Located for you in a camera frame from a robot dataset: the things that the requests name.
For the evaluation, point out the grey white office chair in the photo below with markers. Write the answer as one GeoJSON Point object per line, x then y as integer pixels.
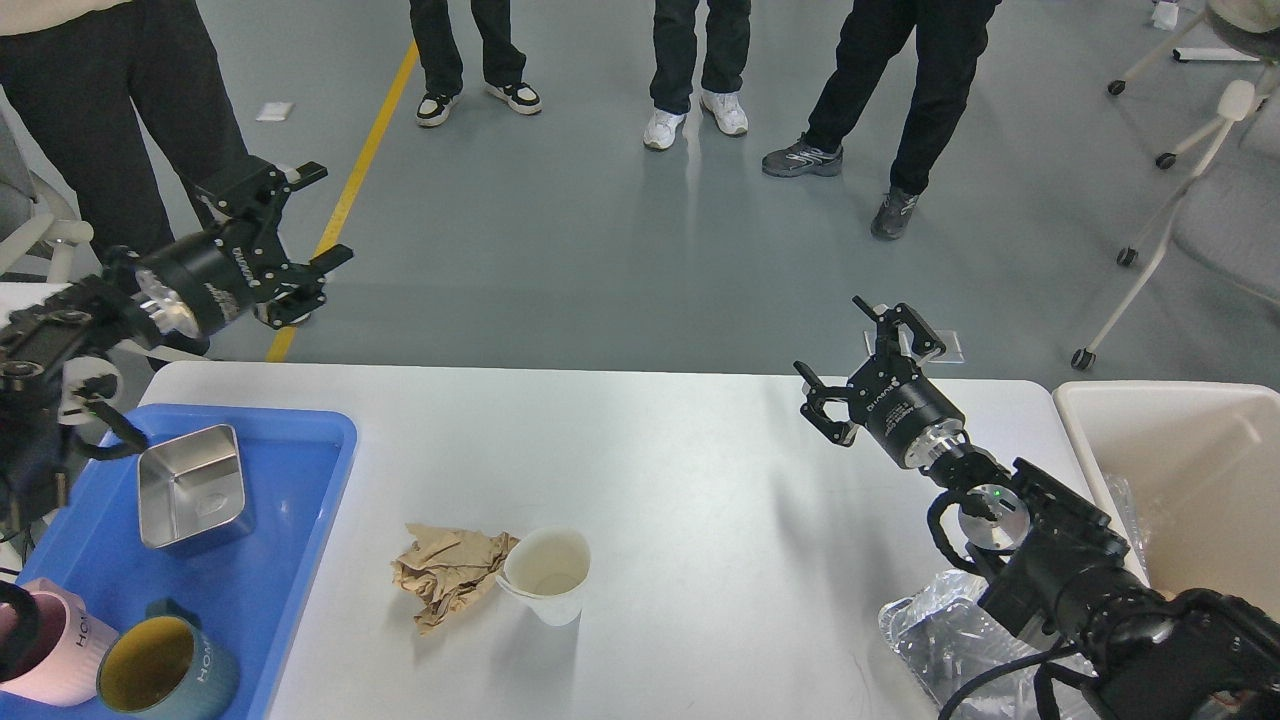
{"type": "Point", "coordinates": [40, 231]}

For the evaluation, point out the square stainless steel container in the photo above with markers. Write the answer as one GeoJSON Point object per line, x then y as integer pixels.
{"type": "Point", "coordinates": [192, 494]}

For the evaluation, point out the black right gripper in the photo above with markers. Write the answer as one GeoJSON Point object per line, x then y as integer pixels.
{"type": "Point", "coordinates": [889, 396]}

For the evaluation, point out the white office chair right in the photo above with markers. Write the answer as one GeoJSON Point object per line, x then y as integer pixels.
{"type": "Point", "coordinates": [1224, 215]}

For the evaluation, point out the white side table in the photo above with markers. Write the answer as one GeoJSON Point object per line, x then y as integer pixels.
{"type": "Point", "coordinates": [17, 296]}

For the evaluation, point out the blue plastic tray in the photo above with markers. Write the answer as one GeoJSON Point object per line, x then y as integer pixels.
{"type": "Point", "coordinates": [249, 592]}

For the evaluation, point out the pink ribbed mug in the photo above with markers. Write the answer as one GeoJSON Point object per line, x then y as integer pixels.
{"type": "Point", "coordinates": [71, 643]}

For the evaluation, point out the aluminium foil tray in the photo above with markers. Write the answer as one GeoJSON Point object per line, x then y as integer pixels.
{"type": "Point", "coordinates": [946, 639]}

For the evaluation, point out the beige plastic bin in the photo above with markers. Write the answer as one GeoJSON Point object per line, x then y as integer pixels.
{"type": "Point", "coordinates": [1196, 465]}

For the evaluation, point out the dark green mug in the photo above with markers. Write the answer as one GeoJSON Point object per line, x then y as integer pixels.
{"type": "Point", "coordinates": [168, 667]}

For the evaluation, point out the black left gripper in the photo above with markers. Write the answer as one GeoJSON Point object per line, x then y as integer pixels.
{"type": "Point", "coordinates": [202, 283]}

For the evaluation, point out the white paper cup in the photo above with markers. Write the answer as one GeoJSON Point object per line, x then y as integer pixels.
{"type": "Point", "coordinates": [547, 570]}

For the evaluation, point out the crumpled brown paper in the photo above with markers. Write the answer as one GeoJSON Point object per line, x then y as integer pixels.
{"type": "Point", "coordinates": [448, 569]}

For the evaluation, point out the person in cream shirt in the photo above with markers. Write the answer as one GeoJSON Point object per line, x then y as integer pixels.
{"type": "Point", "coordinates": [94, 81]}

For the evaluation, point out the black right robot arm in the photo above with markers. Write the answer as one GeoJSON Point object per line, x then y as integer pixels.
{"type": "Point", "coordinates": [1047, 554]}

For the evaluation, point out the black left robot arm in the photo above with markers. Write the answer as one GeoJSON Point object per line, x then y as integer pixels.
{"type": "Point", "coordinates": [88, 317]}

